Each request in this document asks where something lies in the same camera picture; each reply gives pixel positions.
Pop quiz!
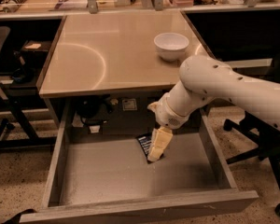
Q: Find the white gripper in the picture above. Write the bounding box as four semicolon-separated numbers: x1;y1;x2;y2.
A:
147;92;189;162

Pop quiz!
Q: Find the blue rxbar blueberry bar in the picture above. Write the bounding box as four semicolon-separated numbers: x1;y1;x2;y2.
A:
136;133;163;163

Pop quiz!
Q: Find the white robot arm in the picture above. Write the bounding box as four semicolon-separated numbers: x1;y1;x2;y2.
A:
147;55;280;161

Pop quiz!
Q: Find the grey cabinet with steel top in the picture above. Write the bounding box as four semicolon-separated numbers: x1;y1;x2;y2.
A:
39;10;212;123

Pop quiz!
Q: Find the grey open wooden drawer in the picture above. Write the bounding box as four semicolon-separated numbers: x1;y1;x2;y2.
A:
21;110;258;224

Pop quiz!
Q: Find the white electrical outlet plate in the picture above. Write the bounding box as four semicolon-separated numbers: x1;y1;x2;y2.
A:
122;99;137;111

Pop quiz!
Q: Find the white ceramic bowl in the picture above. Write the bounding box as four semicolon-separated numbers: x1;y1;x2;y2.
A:
154;33;189;62

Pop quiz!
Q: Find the black office chair right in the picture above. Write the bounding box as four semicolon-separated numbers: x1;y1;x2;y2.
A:
223;112;280;216

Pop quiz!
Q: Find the black box with label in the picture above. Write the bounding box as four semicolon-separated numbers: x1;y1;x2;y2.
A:
21;40;51;67

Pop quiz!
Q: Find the black coiled device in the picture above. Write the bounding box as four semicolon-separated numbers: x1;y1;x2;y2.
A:
3;0;27;13

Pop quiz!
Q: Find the black cable bundle under counter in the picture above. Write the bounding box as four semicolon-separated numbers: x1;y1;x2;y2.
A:
74;95;119;128

